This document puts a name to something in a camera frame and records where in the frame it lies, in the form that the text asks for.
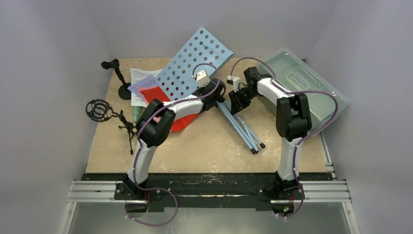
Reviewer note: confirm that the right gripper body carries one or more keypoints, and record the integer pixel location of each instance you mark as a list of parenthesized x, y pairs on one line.
[(238, 99)]

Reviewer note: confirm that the blue music stand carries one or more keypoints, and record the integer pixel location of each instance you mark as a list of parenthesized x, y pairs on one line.
[(191, 73)]

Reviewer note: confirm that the lavender sheet music page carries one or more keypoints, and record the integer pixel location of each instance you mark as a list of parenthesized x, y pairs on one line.
[(133, 87)]

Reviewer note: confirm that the teal toy microphone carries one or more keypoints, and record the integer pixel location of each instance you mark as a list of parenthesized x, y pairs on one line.
[(136, 113)]

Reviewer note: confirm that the white sheet music page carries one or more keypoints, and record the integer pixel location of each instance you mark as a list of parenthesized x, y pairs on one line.
[(139, 74), (137, 101)]

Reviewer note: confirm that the black tripod mic stand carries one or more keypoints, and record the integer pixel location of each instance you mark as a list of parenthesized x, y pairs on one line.
[(99, 110)]

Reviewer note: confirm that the pink sheet music page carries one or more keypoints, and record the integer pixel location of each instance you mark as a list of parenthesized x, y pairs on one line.
[(147, 83)]

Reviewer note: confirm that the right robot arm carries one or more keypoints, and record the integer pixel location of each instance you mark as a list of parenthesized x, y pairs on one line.
[(293, 120)]

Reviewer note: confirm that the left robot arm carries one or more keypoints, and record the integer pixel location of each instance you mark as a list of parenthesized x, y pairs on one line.
[(156, 123)]

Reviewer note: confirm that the translucent green storage box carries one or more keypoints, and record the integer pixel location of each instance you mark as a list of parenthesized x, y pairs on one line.
[(294, 74)]

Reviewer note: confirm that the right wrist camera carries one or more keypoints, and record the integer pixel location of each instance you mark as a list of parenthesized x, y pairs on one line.
[(235, 82)]

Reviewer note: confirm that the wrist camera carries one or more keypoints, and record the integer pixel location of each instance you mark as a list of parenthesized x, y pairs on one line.
[(235, 82), (202, 79)]

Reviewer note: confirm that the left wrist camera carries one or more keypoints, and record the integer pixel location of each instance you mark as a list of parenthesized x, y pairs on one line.
[(202, 79)]

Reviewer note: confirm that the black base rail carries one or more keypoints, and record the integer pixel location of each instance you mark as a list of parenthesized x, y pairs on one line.
[(259, 191)]

